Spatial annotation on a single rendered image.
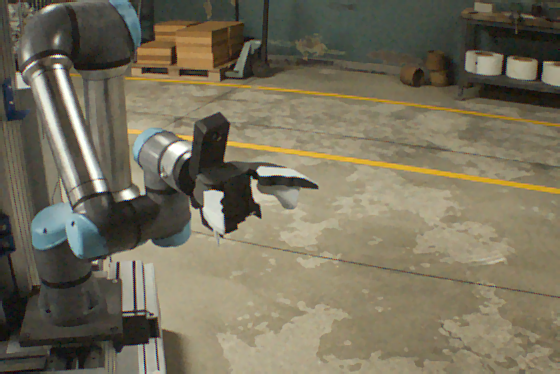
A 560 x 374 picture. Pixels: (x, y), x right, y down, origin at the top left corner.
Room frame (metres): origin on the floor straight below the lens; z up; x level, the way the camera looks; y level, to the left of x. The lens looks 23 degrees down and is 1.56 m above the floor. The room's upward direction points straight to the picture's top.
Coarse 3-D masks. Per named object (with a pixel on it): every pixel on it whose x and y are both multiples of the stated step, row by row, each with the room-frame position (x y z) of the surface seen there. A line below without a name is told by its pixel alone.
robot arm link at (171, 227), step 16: (160, 192) 0.90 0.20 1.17; (176, 192) 0.91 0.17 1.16; (144, 208) 0.88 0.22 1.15; (160, 208) 0.90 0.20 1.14; (176, 208) 0.91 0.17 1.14; (144, 224) 0.87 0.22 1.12; (160, 224) 0.89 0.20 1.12; (176, 224) 0.90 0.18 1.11; (144, 240) 0.88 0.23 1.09; (160, 240) 0.90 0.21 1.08; (176, 240) 0.90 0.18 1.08
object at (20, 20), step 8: (32, 0) 7.64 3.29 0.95; (48, 0) 7.92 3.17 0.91; (16, 8) 7.87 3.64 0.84; (24, 8) 7.67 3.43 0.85; (32, 8) 7.87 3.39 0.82; (40, 8) 8.28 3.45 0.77; (16, 16) 7.62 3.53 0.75; (24, 16) 7.71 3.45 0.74; (16, 24) 7.55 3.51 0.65; (24, 24) 7.56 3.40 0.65; (16, 32) 7.52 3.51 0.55; (16, 40) 7.59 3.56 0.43; (16, 48) 7.54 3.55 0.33; (16, 56) 7.47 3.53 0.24
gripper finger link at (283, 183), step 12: (264, 168) 0.80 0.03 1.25; (276, 168) 0.79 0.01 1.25; (264, 180) 0.77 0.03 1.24; (276, 180) 0.77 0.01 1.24; (288, 180) 0.76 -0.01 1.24; (300, 180) 0.76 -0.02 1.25; (312, 180) 0.76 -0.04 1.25; (264, 192) 0.79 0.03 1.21; (276, 192) 0.79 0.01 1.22; (288, 192) 0.78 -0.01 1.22; (288, 204) 0.78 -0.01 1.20
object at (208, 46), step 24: (168, 24) 7.32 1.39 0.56; (192, 24) 7.30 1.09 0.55; (216, 24) 7.16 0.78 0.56; (240, 24) 7.22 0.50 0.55; (144, 48) 6.92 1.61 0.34; (168, 48) 6.81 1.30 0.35; (192, 48) 6.70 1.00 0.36; (216, 48) 6.70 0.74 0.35; (240, 48) 7.20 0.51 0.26; (144, 72) 7.00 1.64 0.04; (168, 72) 6.80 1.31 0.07; (216, 72) 6.56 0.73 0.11
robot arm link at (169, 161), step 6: (174, 144) 0.89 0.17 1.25; (180, 144) 0.88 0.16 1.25; (186, 144) 0.88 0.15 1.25; (168, 150) 0.88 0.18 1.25; (174, 150) 0.87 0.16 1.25; (180, 150) 0.86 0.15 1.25; (186, 150) 0.86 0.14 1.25; (168, 156) 0.87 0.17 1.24; (174, 156) 0.86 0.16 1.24; (180, 156) 0.85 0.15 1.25; (162, 162) 0.87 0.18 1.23; (168, 162) 0.86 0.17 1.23; (174, 162) 0.85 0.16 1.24; (162, 168) 0.87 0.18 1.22; (168, 168) 0.85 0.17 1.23; (174, 168) 0.85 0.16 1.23; (162, 174) 0.86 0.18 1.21; (168, 174) 0.85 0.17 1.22; (174, 174) 0.84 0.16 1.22; (168, 180) 0.86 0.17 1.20; (174, 180) 0.84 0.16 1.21; (174, 186) 0.85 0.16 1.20
